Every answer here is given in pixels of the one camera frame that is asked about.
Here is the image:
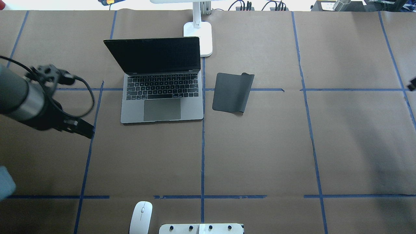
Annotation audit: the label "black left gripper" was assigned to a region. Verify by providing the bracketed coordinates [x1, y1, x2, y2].
[25, 65, 95, 139]

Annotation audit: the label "grey laptop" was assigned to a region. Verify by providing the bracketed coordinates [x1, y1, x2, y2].
[103, 37, 204, 124]

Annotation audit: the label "white computer mouse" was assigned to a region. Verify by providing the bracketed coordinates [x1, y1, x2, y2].
[129, 201, 153, 234]

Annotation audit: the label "black mouse pad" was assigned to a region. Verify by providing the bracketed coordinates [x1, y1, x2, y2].
[212, 72, 255, 113]

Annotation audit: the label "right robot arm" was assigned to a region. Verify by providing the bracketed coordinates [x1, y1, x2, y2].
[407, 77, 416, 92]

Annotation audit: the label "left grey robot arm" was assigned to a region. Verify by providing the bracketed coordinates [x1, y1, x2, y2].
[0, 65, 95, 139]

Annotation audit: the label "white desk lamp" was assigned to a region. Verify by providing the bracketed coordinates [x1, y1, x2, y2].
[151, 0, 214, 57]

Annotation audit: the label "grey box at table edge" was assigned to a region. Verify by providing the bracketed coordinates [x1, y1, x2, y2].
[310, 0, 367, 12]

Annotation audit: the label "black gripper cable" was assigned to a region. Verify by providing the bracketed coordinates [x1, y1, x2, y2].
[0, 55, 96, 119]

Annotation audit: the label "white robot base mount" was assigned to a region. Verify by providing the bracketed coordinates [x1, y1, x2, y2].
[159, 223, 245, 234]

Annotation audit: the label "black cables at table edge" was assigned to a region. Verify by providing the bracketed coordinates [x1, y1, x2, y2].
[227, 0, 288, 11]

